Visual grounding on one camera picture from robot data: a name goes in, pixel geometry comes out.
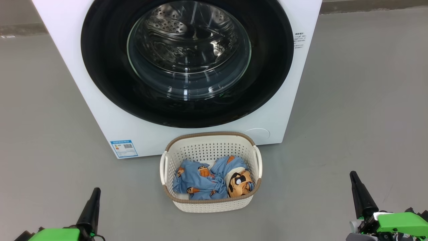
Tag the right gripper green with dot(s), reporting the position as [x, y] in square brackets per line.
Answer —
[401, 222]

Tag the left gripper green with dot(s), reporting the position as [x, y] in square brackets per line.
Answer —
[53, 234]

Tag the blue small-cartoon print garment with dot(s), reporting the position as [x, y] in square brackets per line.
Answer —
[197, 182]

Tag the black round washer door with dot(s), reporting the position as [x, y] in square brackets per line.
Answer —
[100, 67]

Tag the white front-load washing machine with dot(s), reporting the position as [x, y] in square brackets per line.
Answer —
[110, 134]

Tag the stainless steel washing machine drum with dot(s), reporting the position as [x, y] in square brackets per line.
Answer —
[174, 26]

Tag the blue energy label sticker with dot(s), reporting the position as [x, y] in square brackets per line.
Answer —
[123, 149]

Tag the round white filter cover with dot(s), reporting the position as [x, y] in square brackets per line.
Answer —
[259, 135]

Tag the cream perforated laundry basket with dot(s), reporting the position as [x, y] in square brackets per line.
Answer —
[207, 150]

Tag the black text notice sticker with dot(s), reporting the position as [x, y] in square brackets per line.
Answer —
[299, 40]

